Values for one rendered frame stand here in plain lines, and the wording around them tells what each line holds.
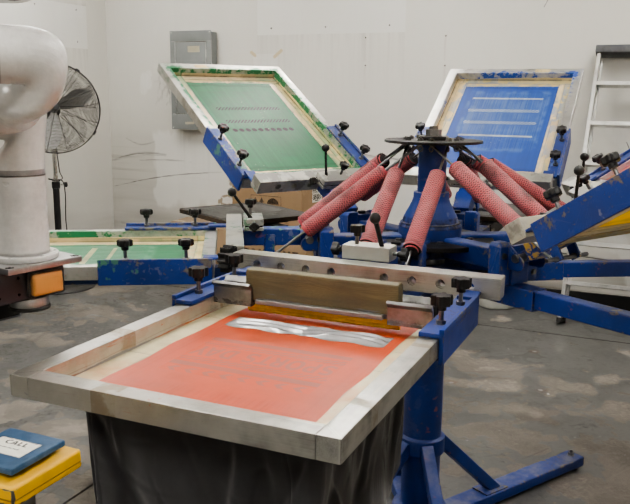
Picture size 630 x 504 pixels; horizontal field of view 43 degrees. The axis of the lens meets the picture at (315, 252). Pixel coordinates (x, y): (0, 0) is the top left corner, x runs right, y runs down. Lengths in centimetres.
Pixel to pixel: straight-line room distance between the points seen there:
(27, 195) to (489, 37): 460
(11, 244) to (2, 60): 42
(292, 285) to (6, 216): 60
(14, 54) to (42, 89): 6
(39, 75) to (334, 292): 77
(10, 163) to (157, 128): 543
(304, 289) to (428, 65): 429
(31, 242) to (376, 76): 468
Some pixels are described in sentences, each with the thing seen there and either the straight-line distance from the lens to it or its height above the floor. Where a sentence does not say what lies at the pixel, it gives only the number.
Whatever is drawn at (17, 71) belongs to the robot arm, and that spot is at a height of 147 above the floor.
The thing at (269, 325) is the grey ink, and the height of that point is 96.
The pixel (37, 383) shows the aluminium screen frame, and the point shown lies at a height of 98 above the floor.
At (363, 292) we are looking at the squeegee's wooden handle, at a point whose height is 104.
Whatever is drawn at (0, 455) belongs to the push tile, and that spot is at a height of 97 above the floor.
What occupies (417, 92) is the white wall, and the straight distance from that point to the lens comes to 590.
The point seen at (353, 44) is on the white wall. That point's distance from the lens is 607.
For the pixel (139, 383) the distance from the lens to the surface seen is 140.
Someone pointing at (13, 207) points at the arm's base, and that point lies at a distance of 152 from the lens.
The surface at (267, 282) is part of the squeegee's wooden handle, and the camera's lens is 175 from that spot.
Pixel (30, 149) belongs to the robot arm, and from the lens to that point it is 151.
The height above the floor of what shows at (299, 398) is 96.
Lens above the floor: 144
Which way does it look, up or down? 11 degrees down
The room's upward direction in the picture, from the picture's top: 1 degrees clockwise
